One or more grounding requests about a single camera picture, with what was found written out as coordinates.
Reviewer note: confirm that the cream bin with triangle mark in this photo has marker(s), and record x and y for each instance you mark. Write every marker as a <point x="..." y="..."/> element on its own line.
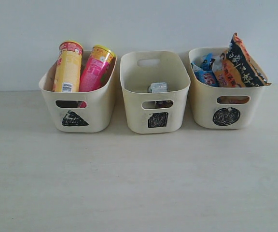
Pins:
<point x="85" y="112"/>

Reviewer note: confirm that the cream bin with circle mark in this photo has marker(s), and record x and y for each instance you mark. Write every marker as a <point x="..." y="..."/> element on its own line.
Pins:
<point x="207" y="112"/>

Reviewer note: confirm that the blue white milk carton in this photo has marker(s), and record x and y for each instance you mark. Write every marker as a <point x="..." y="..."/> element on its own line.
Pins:
<point x="158" y="87"/>

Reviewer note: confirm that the orange instant noodle bag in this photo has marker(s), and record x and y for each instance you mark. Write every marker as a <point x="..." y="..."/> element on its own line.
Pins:
<point x="233" y="67"/>

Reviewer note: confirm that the yellow chips can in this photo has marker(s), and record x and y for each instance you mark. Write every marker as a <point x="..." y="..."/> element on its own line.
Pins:
<point x="68" y="67"/>

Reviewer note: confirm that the pink chips can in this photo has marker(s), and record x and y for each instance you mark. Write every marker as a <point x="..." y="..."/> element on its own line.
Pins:
<point x="94" y="73"/>

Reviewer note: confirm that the cream bin with square mark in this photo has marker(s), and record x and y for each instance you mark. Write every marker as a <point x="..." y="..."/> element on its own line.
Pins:
<point x="137" y="71"/>

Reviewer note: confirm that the blue instant noodle bag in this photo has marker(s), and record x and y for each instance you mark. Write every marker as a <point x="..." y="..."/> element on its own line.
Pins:
<point x="204" y="72"/>

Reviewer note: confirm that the dark purple box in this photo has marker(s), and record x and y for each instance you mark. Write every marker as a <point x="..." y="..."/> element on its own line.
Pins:
<point x="163" y="104"/>

